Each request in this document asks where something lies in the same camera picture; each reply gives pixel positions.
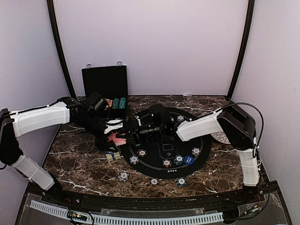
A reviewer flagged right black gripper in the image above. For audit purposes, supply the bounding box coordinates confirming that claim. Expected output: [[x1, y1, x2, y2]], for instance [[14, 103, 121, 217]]
[[116, 119, 164, 147]]

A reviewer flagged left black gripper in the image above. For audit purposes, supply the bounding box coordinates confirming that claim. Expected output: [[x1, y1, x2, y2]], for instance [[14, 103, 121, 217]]
[[78, 114, 119, 153]]

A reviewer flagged blue chip mat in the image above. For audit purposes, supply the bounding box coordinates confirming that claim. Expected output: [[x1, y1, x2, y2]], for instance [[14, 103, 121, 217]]
[[192, 148, 201, 156], [177, 115, 184, 121]]

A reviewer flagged brown chip mat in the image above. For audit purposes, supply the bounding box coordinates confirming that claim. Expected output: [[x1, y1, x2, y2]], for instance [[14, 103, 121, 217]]
[[162, 159, 172, 168], [137, 149, 147, 158]]

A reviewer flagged red-backed card deck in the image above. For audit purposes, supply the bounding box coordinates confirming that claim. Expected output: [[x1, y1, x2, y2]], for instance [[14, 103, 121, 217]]
[[108, 133, 127, 146]]

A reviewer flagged brown chip front mat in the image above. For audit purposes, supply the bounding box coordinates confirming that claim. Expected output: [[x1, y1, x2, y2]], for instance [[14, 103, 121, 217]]
[[162, 159, 172, 168]]

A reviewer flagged blue chip mat edge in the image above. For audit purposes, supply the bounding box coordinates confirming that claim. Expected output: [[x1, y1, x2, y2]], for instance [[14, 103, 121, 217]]
[[129, 156, 139, 165]]

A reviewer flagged brown white chip stack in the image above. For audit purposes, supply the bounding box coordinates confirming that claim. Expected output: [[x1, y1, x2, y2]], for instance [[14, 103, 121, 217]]
[[150, 178, 159, 186]]

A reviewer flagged blue white chip stack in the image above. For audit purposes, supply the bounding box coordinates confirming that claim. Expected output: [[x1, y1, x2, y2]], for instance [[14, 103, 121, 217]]
[[118, 172, 129, 182]]

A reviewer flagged blue green chip stack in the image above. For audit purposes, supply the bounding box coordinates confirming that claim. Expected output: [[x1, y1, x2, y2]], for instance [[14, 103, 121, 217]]
[[175, 177, 187, 187]]

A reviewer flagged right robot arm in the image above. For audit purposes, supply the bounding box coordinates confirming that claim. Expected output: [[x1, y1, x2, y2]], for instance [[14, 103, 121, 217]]
[[129, 101, 261, 203]]

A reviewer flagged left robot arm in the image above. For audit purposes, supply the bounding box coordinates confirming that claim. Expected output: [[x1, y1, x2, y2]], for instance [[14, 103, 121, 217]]
[[0, 94, 109, 204]]

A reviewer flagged card deck in case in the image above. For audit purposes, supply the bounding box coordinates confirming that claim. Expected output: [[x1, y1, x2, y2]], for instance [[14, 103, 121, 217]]
[[105, 98, 113, 110]]

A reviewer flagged green chip row left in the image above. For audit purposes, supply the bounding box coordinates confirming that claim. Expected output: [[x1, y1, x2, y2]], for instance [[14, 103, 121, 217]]
[[112, 98, 120, 109]]

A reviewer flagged green chip row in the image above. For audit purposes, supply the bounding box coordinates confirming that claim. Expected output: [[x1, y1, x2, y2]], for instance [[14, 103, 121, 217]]
[[112, 98, 120, 109], [119, 97, 127, 109]]

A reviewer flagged round black poker mat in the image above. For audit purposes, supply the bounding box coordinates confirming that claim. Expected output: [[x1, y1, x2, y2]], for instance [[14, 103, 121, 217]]
[[120, 107, 211, 179]]

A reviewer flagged green chip row right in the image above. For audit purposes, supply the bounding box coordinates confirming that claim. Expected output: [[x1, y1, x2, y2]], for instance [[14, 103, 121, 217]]
[[119, 97, 127, 109]]

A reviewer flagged black poker chip case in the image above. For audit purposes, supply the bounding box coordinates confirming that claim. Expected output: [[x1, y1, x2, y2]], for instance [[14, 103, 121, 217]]
[[82, 65, 128, 118]]

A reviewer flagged gold card box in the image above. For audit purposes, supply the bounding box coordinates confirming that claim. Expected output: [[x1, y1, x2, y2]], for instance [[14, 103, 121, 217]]
[[105, 151, 121, 162]]

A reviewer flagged blue round blind button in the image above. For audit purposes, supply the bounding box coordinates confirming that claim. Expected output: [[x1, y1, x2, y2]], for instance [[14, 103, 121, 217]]
[[184, 156, 194, 165]]

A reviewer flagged white floral patterned plate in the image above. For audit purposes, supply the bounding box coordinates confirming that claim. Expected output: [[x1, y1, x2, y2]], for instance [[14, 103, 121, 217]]
[[210, 132, 231, 144]]

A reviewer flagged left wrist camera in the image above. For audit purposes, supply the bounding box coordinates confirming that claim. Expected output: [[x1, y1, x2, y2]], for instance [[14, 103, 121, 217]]
[[82, 92, 123, 134]]

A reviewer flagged white slotted cable duct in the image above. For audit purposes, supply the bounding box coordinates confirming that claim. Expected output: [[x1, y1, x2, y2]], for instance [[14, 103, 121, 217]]
[[30, 200, 224, 225]]

